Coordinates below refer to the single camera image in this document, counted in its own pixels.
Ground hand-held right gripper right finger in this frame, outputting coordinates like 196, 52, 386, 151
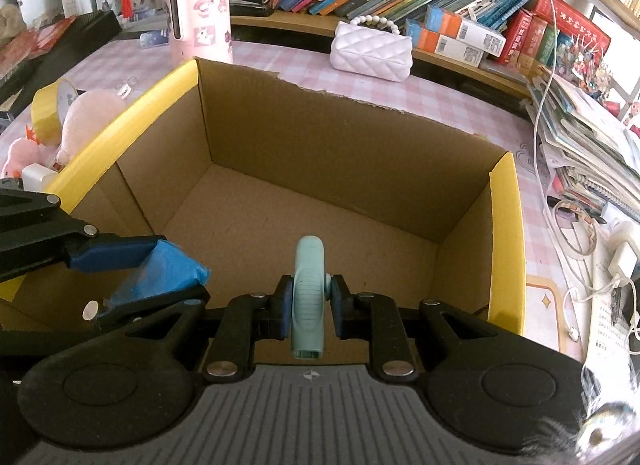
330, 274, 505, 381

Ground stack of papers and magazines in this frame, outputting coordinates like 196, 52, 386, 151
525, 70, 640, 224

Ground yellow cardboard box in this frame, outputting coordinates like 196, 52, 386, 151
0, 58, 528, 341

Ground small white blue tube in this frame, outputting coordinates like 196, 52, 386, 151
140, 30, 171, 50

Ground black chair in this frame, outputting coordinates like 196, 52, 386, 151
0, 10, 122, 112

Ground white charger plug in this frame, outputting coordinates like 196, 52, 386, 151
22, 164, 57, 192

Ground colourful figure keychains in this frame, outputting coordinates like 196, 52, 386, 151
569, 38, 622, 102

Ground yellow tape roll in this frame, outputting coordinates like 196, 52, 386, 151
31, 79, 81, 144

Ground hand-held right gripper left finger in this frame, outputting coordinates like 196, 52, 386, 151
125, 275, 295, 381

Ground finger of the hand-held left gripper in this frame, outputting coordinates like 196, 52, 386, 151
0, 189, 168, 286
82, 284, 212, 329

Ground red boxed book set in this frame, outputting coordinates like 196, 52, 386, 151
499, 0, 612, 77

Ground orange white carton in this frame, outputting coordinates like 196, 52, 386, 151
425, 4, 507, 57
405, 19, 486, 69

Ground small pink plush orange antlers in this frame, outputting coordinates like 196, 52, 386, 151
2, 125, 45, 179

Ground coiled white cable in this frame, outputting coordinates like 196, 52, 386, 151
547, 198, 603, 262

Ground white hanging cable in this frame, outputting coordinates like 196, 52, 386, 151
532, 0, 559, 186

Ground white power adapter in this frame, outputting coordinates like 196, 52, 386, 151
609, 222, 640, 279

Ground white quilted handbag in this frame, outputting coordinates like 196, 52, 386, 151
330, 15, 414, 82

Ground pink checked tablecloth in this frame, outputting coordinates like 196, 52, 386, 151
0, 35, 593, 362

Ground pink cartoon print canister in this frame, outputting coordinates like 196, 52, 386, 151
167, 0, 234, 65

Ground large pink plush toy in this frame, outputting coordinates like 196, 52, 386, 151
56, 85, 132, 172

